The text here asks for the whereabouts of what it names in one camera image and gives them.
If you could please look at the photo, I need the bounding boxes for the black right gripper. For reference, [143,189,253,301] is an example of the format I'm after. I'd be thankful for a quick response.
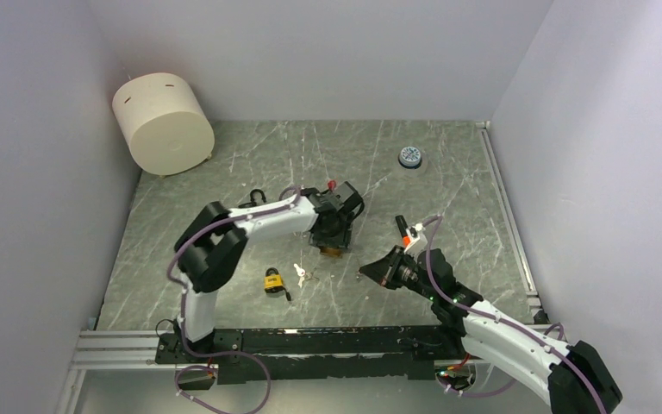
[359,245,437,302]

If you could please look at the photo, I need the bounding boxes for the small brass padlock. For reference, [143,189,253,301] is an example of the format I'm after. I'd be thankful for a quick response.
[319,247,345,258]

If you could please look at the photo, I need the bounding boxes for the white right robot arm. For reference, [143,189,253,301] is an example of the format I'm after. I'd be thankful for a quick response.
[359,246,623,413]

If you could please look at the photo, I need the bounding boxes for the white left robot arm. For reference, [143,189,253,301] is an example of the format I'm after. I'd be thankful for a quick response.
[166,181,365,362]

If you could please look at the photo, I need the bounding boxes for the silver key pair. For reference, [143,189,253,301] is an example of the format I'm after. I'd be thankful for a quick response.
[293,263,315,288]

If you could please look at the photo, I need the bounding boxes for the orange black marker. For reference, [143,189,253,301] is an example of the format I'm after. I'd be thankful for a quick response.
[395,215,410,248]

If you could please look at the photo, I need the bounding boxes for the yellow black padlock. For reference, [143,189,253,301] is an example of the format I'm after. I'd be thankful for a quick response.
[263,267,292,302]

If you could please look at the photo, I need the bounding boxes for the cream cylindrical container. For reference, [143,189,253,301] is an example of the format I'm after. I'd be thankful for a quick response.
[112,72,215,176]

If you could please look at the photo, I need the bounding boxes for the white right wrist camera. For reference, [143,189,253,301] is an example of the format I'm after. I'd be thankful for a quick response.
[403,223,428,258]

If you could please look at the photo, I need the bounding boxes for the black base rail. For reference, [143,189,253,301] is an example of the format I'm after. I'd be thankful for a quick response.
[155,325,466,385]

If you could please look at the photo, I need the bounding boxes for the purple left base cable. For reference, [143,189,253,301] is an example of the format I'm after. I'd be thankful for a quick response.
[173,348,272,414]

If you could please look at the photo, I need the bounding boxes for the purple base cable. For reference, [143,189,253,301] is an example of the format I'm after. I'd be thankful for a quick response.
[436,323,566,400]
[173,348,272,414]

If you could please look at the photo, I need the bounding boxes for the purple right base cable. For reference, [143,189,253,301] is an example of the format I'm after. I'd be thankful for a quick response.
[436,323,566,400]

